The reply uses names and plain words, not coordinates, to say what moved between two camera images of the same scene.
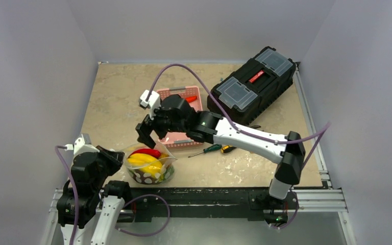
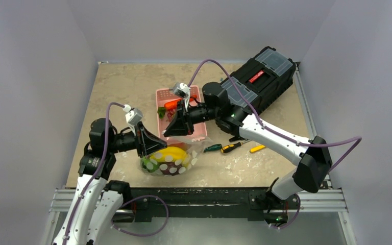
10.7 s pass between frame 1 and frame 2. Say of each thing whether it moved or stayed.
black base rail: stayed
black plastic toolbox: stayed
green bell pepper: moved
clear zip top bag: moved
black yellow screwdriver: stayed
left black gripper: moved
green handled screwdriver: stayed
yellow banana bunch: moved
